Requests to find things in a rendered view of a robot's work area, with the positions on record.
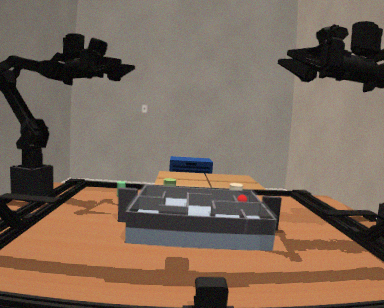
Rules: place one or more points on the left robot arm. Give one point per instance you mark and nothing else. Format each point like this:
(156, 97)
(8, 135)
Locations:
(35, 131)

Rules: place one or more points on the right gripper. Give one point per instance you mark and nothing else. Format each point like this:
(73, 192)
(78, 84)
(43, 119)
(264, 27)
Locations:
(315, 59)

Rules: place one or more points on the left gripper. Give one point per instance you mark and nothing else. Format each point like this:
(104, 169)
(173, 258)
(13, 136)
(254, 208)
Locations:
(99, 64)

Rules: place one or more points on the cream cylinder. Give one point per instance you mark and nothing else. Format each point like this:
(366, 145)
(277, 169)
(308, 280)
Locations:
(236, 185)

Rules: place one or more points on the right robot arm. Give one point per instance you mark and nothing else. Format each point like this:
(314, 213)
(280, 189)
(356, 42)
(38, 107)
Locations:
(366, 43)

